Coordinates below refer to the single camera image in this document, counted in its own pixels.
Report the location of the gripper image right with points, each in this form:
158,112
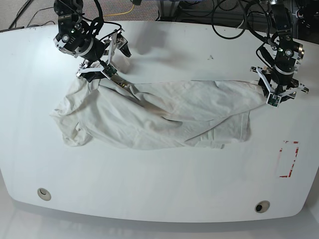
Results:
276,79

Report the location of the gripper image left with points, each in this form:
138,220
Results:
77,38

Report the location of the white t-shirt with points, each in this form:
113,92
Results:
150,116

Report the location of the red tape rectangle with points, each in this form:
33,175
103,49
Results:
287,157

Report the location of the right table grommet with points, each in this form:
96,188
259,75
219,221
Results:
262,207

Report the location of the table grommet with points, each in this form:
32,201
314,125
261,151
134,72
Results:
44,194
262,207

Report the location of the left table grommet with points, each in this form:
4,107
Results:
44,194

